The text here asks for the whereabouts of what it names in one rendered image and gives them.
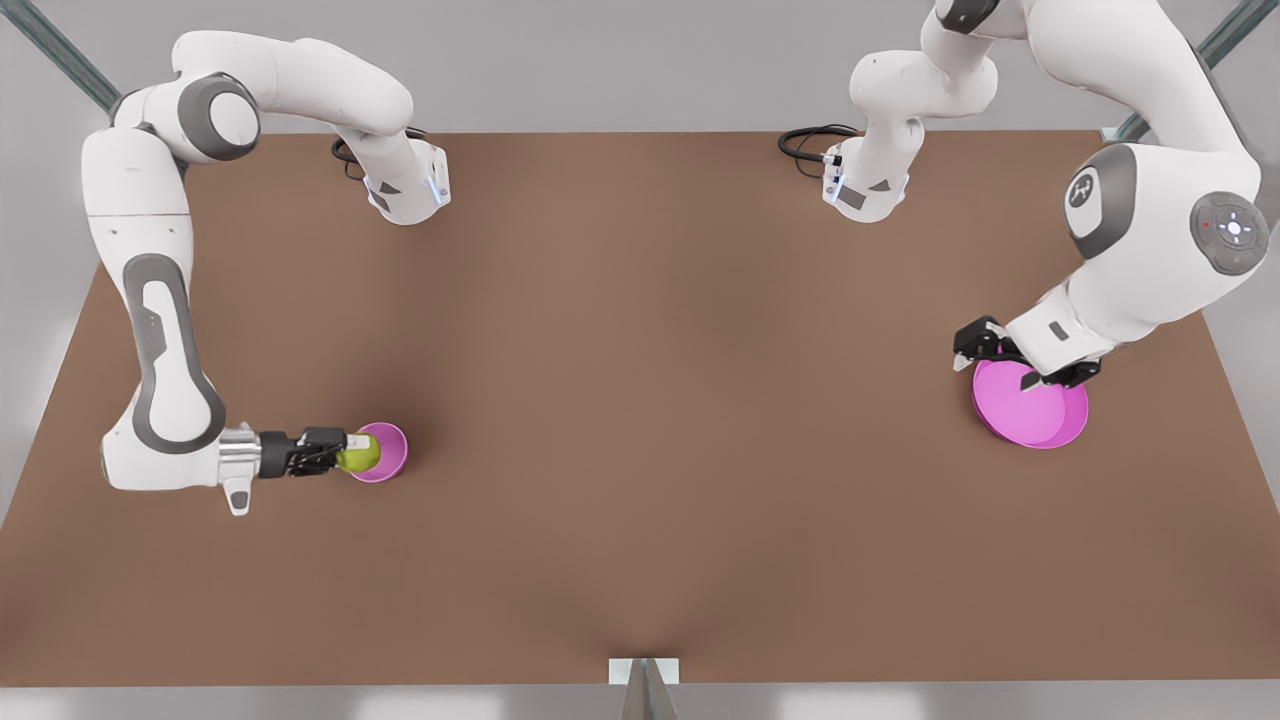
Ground small pink bowl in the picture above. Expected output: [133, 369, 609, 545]
[347, 421, 410, 485]

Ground pink plate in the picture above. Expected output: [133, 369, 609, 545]
[971, 357, 1091, 451]

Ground black cable loop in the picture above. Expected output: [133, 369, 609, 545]
[777, 123, 865, 182]
[330, 127, 429, 183]

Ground silver frame post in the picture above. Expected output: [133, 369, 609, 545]
[0, 0, 123, 113]
[1099, 0, 1280, 144]
[607, 656, 682, 720]

